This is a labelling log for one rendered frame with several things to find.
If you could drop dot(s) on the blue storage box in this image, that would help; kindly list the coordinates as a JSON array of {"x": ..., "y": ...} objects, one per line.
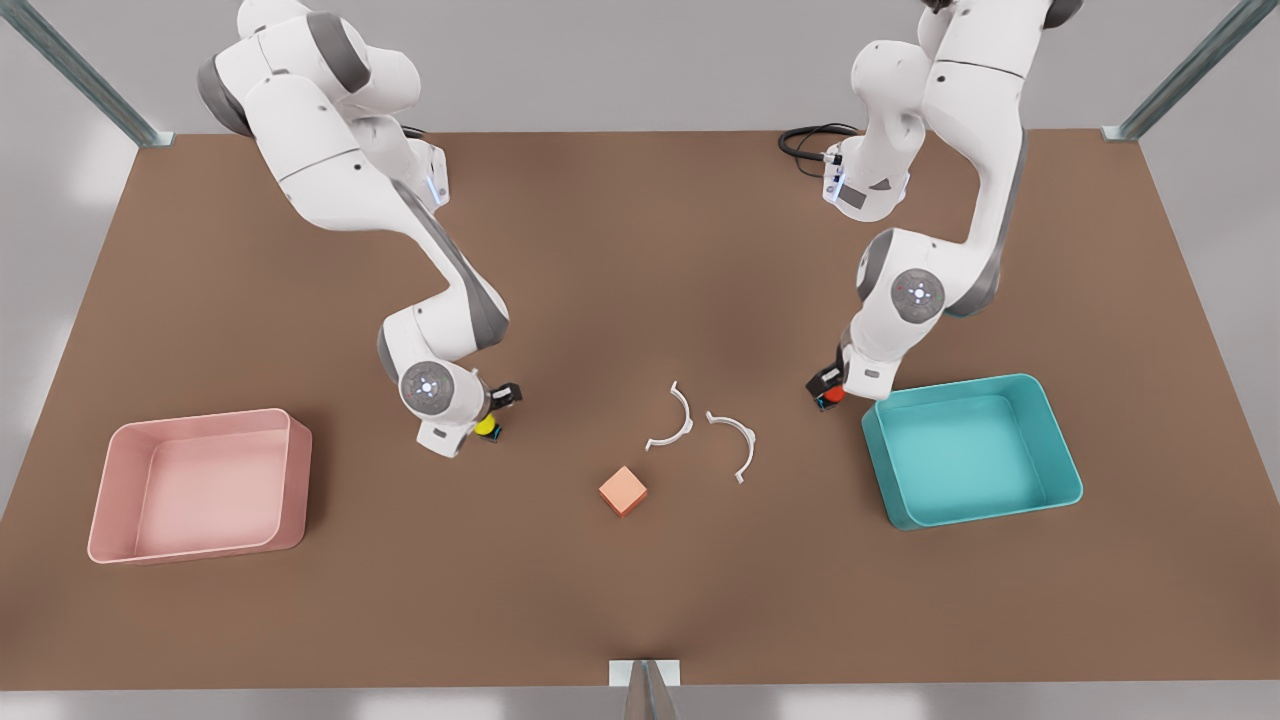
[{"x": 970, "y": 450}]

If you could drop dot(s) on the orange cube block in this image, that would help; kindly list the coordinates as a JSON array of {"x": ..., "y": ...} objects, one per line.
[{"x": 623, "y": 490}]

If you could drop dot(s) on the white curved clip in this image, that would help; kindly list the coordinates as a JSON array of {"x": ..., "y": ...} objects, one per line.
[
  {"x": 680, "y": 420},
  {"x": 740, "y": 440}
]

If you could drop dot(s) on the silver frame post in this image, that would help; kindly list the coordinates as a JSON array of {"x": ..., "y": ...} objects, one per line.
[
  {"x": 1190, "y": 70},
  {"x": 85, "y": 75},
  {"x": 647, "y": 690}
]

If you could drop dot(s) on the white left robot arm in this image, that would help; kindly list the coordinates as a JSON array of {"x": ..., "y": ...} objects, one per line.
[{"x": 960, "y": 120}]

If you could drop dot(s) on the red button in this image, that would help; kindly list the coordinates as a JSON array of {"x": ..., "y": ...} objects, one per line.
[{"x": 833, "y": 395}]

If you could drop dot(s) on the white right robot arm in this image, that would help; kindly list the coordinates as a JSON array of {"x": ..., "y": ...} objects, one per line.
[{"x": 330, "y": 150}]

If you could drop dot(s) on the yellow button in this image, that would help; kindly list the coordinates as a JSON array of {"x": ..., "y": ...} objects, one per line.
[{"x": 485, "y": 426}]

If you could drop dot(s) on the pink storage box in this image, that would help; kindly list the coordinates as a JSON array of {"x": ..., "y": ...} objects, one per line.
[{"x": 200, "y": 487}]

